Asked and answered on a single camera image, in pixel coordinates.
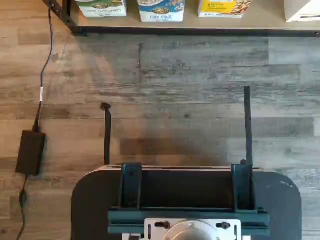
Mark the black metal shelf rack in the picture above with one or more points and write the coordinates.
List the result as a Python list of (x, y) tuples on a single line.
[(225, 25)]

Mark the black power adapter brick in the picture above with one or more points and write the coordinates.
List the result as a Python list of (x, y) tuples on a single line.
[(30, 152)]

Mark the blue and white cereal box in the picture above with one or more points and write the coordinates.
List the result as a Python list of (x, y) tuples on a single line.
[(161, 11)]

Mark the yellow and white granola box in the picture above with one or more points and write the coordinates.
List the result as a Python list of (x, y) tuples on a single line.
[(223, 8)]

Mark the white patterned box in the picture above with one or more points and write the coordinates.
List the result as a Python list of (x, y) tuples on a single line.
[(302, 10)]

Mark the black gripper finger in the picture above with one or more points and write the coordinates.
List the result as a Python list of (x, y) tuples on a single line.
[(131, 185), (242, 187)]

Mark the green cereal box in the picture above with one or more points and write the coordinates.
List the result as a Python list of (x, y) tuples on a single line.
[(102, 8)]

